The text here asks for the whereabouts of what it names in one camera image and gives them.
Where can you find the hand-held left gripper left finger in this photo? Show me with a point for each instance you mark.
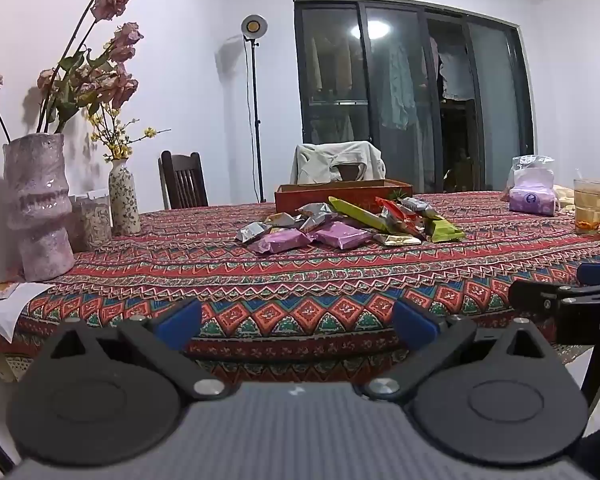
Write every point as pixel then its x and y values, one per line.
pixel 180 322

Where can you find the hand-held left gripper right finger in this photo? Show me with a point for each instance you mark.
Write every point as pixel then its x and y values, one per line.
pixel 414 324

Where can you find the gold snack packet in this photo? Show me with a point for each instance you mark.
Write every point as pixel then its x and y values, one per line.
pixel 397 240

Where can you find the green and white snack packet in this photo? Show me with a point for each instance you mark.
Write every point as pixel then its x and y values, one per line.
pixel 442 230

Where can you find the red striped snack packet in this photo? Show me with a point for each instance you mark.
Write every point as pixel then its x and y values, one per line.
pixel 402 222

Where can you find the pink snack packet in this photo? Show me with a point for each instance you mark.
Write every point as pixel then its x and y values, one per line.
pixel 280 240
pixel 342 234

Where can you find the silver snack packet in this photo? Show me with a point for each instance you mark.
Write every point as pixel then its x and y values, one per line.
pixel 252 232
pixel 281 220
pixel 319 222
pixel 314 208
pixel 419 206

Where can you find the red and yellow snack bag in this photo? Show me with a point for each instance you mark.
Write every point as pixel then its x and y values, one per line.
pixel 389 206

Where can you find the lime green snack bar packet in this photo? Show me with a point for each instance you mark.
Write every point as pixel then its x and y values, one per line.
pixel 360 214

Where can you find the red cardboard box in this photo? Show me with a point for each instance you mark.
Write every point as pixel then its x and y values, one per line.
pixel 292 197

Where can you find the glass cup of tea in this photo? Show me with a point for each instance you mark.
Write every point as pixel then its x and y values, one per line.
pixel 589 207

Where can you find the beige cloth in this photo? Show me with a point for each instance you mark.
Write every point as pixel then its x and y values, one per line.
pixel 564 199

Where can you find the purple tissue pack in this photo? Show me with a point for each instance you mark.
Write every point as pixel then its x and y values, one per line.
pixel 532 197

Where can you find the red patterned tablecloth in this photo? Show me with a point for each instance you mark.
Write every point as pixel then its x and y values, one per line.
pixel 280 280

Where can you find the clear plastic bag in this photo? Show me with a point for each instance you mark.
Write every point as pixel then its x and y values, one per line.
pixel 530 162

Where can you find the patterned cup near vases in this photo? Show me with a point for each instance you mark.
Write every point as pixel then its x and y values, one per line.
pixel 92 222

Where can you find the small floral vase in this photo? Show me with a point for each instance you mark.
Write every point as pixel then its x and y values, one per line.
pixel 124 200

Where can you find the dark wooden chair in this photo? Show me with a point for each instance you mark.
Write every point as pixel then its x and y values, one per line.
pixel 182 182

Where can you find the chair under jacket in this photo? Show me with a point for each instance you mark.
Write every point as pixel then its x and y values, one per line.
pixel 352 174

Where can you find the white paper sheet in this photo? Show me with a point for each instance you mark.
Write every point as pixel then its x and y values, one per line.
pixel 10 310

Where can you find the large pink ceramic vase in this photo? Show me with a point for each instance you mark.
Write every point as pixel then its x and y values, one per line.
pixel 35 210

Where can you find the beige jacket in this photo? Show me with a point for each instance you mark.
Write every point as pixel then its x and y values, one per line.
pixel 315 165

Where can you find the yellow flower sprigs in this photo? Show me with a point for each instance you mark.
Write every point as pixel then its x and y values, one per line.
pixel 112 137

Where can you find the black framed sliding glass door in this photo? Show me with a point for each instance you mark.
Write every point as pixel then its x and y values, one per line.
pixel 410 100

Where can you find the white hanging garment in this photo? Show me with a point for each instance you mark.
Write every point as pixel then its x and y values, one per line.
pixel 455 77

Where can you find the light blue hanging shirt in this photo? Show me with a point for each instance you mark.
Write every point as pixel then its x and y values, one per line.
pixel 397 90

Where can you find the floor lamp on stand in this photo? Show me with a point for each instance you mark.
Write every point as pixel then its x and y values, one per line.
pixel 254 85

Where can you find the dried pink roses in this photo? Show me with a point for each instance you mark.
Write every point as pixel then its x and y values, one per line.
pixel 110 50

